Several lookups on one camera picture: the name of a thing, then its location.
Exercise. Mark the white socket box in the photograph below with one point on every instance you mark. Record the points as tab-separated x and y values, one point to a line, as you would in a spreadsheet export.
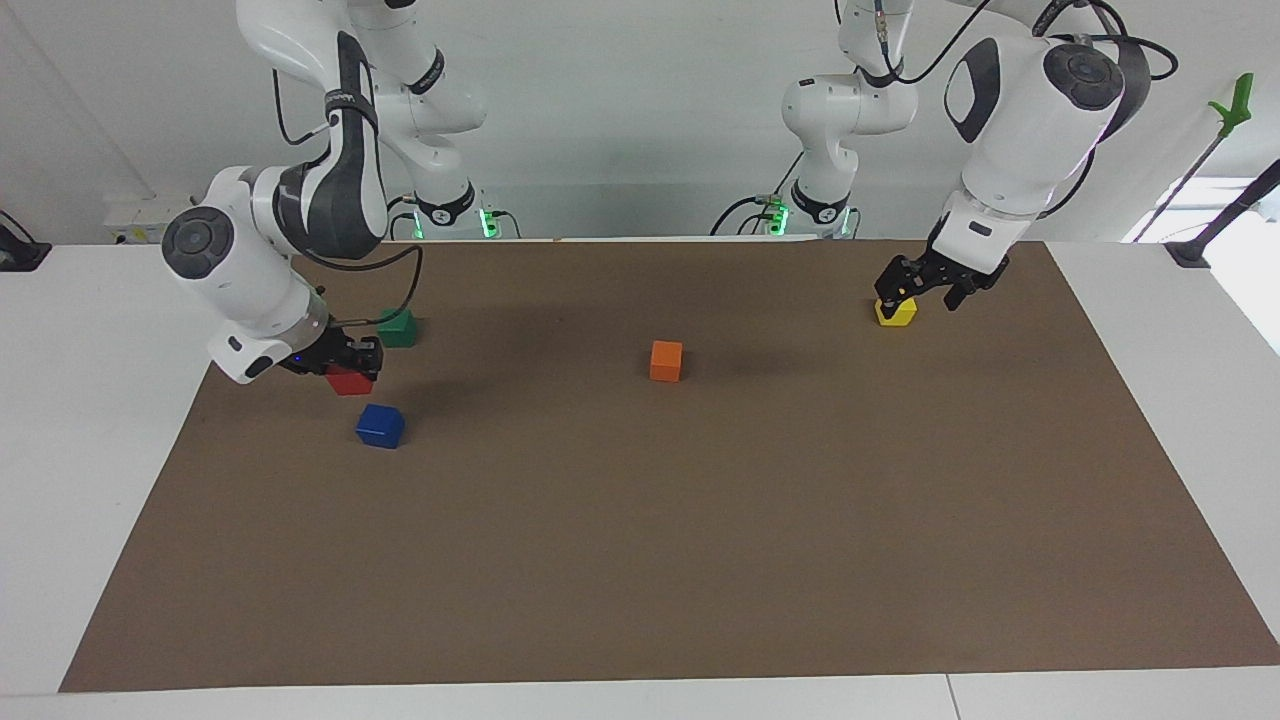
140	220

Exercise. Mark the brown paper mat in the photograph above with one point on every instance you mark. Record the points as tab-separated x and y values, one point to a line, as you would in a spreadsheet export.
650	540

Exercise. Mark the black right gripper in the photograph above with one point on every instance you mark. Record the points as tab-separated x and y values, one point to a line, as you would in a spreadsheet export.
322	355

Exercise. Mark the green wooden block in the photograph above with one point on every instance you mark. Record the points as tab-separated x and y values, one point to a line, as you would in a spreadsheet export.
398	330

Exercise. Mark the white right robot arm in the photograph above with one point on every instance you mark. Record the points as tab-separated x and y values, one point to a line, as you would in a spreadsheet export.
330	195

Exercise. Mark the black table clamp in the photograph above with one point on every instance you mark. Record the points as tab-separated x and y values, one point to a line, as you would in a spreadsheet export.
20	255

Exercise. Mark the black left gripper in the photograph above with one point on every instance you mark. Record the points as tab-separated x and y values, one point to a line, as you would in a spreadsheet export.
965	265

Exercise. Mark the red wooden block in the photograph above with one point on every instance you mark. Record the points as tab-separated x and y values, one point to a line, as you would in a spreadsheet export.
348	383

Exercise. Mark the orange wooden block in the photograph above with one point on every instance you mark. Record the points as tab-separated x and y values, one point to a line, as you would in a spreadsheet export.
666	361

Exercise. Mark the black table clamp stand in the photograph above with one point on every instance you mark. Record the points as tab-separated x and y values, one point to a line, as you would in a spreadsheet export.
1215	225

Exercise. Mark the yellow wooden block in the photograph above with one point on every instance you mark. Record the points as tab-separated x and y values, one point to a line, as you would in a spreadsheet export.
898	315

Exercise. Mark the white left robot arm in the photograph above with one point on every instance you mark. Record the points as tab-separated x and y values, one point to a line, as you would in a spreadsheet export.
1030	120

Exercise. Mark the blue wooden block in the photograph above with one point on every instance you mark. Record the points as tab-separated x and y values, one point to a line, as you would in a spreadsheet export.
380	427

